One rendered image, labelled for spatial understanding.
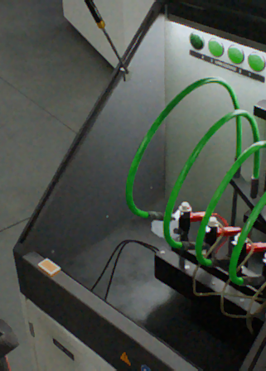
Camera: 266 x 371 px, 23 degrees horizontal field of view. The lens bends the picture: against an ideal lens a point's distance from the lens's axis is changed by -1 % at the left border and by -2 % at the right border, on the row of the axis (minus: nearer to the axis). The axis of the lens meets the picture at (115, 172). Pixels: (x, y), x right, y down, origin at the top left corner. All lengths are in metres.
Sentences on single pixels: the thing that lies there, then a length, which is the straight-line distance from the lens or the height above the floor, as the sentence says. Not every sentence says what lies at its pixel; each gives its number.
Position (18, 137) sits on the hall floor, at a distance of 3.93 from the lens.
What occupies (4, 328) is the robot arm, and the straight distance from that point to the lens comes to 1.14.
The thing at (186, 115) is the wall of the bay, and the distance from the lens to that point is 1.77.
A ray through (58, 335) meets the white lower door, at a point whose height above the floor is 0.74.
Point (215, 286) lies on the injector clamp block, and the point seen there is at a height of 0.98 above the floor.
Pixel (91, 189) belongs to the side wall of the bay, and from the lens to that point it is 1.72.
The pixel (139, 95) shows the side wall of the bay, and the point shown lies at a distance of 1.72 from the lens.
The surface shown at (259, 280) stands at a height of 1.09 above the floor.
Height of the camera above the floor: 2.05
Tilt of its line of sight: 35 degrees down
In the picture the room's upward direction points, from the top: 3 degrees counter-clockwise
